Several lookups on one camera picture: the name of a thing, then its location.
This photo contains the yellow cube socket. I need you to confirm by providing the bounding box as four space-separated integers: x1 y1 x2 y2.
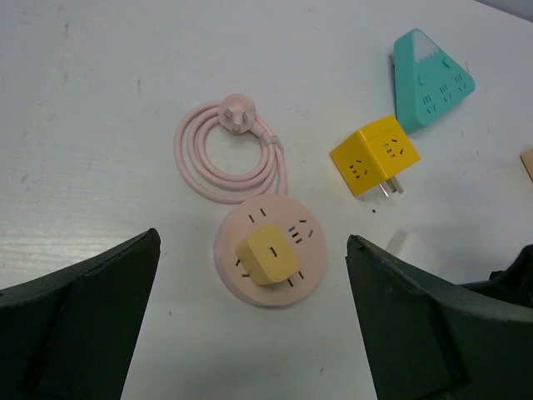
330 115 421 196

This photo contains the light yellow plug adapter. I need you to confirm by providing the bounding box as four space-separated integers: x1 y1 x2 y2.
235 223 299 286

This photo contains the pink coiled cord with plug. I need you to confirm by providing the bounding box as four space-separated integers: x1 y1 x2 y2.
173 93 289 205

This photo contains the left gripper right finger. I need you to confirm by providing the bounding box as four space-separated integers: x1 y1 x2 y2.
346 235 532 399

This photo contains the teal triangular power strip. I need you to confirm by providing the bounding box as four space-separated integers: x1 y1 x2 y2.
391 28 476 134

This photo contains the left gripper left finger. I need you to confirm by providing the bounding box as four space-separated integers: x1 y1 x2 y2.
1 228 161 399

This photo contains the pink round power strip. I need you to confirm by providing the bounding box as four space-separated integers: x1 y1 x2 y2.
213 194 327 308

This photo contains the beige cube socket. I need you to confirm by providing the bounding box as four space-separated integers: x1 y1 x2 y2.
520 149 533 181

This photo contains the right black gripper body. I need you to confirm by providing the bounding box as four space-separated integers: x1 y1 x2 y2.
486 245 532 308

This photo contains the white charger adapter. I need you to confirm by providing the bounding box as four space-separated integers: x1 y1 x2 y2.
386 230 421 257

